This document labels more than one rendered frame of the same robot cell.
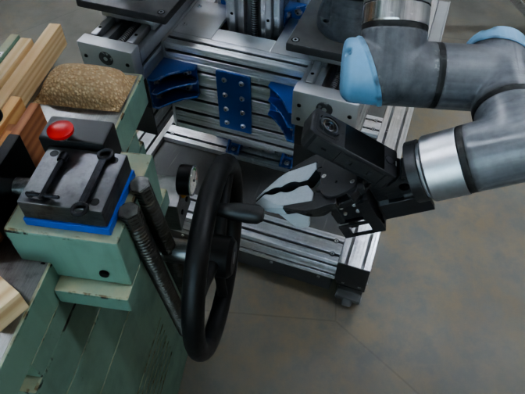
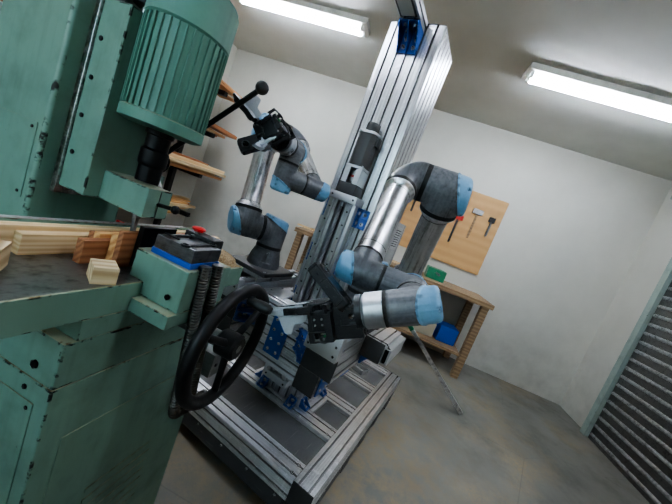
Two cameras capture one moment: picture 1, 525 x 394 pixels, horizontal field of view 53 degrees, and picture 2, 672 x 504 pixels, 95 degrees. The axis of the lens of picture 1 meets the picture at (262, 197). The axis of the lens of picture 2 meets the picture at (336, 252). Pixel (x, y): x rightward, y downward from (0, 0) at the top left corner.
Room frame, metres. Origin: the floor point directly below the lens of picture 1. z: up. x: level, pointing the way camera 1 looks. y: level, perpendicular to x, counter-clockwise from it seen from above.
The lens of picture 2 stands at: (-0.22, -0.13, 1.17)
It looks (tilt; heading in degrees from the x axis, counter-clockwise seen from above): 7 degrees down; 5
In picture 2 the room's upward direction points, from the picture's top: 21 degrees clockwise
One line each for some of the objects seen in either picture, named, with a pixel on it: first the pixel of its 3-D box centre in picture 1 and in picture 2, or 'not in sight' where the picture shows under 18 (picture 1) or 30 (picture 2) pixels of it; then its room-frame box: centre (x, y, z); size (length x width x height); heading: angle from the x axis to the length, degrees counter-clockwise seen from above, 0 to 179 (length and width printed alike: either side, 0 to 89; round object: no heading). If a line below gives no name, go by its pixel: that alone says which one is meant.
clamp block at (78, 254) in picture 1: (91, 213); (182, 276); (0.40, 0.21, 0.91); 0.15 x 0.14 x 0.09; 171
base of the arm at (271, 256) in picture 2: not in sight; (265, 254); (1.15, 0.28, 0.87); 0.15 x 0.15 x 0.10
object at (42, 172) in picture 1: (79, 170); (194, 246); (0.41, 0.21, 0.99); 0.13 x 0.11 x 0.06; 171
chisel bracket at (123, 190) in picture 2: not in sight; (135, 198); (0.46, 0.42, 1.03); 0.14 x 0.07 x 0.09; 81
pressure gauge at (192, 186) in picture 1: (185, 182); not in sight; (0.68, 0.15, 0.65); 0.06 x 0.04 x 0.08; 171
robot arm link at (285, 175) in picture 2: not in sight; (287, 178); (0.87, 0.21, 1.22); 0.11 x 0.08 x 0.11; 127
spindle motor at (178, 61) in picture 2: not in sight; (180, 65); (0.46, 0.40, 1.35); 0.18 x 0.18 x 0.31
